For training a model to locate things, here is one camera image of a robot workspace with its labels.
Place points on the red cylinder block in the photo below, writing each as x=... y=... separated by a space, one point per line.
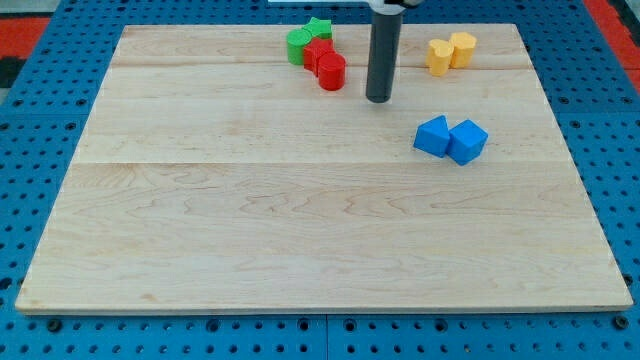
x=331 y=71

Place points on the light wooden board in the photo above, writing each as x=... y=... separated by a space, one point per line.
x=213 y=177

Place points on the yellow heart block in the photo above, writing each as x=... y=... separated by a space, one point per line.
x=438 y=56

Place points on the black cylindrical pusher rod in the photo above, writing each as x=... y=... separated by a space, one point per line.
x=384 y=42

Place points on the green star block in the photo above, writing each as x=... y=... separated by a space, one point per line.
x=321 y=28

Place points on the blue triangle block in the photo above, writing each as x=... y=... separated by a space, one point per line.
x=433 y=136

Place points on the green cylinder block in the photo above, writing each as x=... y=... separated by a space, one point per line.
x=296 y=41

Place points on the yellow hexagon block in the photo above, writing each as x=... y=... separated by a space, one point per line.
x=464 y=45

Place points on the blue cube block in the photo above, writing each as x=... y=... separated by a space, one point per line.
x=467 y=141

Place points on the red star block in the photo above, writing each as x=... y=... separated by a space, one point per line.
x=314 y=50

